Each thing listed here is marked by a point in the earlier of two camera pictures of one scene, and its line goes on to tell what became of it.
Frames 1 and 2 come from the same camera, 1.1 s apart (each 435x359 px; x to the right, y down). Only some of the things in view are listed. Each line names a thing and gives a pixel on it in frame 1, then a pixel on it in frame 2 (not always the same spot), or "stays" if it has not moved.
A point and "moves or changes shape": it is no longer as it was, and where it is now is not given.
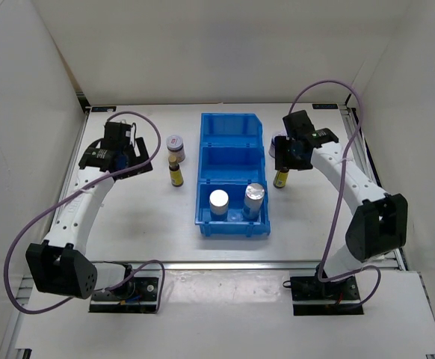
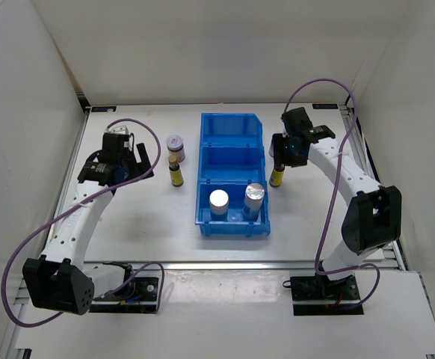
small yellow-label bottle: [281, 178] moves or changes shape
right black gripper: [280, 160] stays
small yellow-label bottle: [177, 179] stays
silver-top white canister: [253, 198] stays
